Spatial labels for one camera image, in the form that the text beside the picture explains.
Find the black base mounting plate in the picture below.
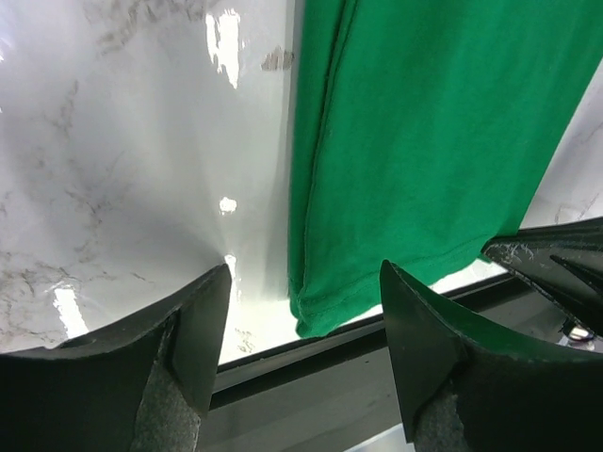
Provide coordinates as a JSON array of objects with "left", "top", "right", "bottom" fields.
[{"left": 198, "top": 277, "right": 558, "bottom": 451}]

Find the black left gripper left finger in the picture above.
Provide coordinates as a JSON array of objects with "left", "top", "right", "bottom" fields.
[{"left": 1, "top": 265, "right": 232, "bottom": 451}]

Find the green t shirt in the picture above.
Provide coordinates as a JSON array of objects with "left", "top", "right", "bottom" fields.
[{"left": 288, "top": 1, "right": 602, "bottom": 338}]

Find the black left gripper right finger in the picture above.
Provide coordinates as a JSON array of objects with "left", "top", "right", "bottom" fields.
[{"left": 380, "top": 261, "right": 602, "bottom": 451}]

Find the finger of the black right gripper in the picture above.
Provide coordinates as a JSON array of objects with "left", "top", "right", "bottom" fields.
[{"left": 482, "top": 218, "right": 602, "bottom": 330}]

